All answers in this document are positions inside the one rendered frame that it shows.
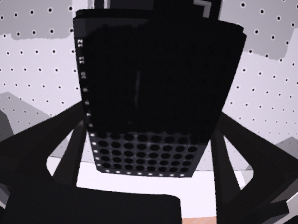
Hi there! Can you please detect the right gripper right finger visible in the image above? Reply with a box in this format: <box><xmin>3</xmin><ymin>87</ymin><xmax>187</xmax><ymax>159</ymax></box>
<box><xmin>210</xmin><ymin>112</ymin><xmax>298</xmax><ymax>224</ymax></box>

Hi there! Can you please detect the black well plate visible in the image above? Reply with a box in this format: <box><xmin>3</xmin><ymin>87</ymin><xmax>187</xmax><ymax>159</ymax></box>
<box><xmin>73</xmin><ymin>8</ymin><xmax>247</xmax><ymax>179</ymax></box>

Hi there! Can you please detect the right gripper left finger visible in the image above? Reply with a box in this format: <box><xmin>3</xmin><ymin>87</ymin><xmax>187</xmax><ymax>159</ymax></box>
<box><xmin>0</xmin><ymin>100</ymin><xmax>88</xmax><ymax>186</ymax></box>

